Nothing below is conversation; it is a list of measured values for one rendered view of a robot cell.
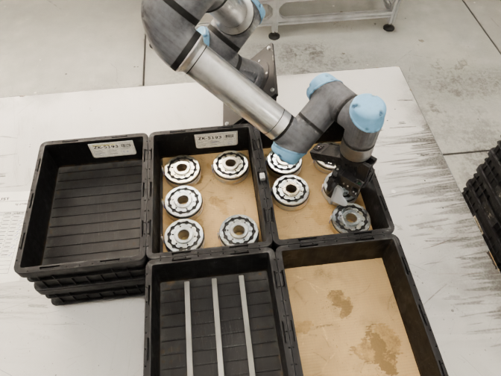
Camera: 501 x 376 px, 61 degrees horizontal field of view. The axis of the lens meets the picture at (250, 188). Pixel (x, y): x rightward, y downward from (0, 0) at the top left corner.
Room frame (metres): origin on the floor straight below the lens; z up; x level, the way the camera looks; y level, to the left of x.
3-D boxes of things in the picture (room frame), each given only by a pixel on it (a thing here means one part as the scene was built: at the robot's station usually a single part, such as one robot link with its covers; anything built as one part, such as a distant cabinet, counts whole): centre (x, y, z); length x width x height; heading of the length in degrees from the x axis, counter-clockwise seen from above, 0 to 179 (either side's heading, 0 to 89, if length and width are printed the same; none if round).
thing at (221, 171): (0.76, 0.06, 0.86); 0.10 x 0.10 x 0.01
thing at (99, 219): (0.60, 0.42, 0.87); 0.40 x 0.30 x 0.11; 7
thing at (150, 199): (0.64, 0.12, 0.92); 0.40 x 0.30 x 0.02; 7
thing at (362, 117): (0.65, -0.25, 1.15); 0.09 x 0.08 x 0.11; 36
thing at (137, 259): (0.60, 0.42, 0.92); 0.40 x 0.30 x 0.02; 7
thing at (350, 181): (0.64, -0.26, 0.99); 0.09 x 0.08 x 0.12; 49
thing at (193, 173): (0.74, 0.20, 0.86); 0.10 x 0.10 x 0.01
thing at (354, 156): (0.64, -0.25, 1.07); 0.08 x 0.08 x 0.05
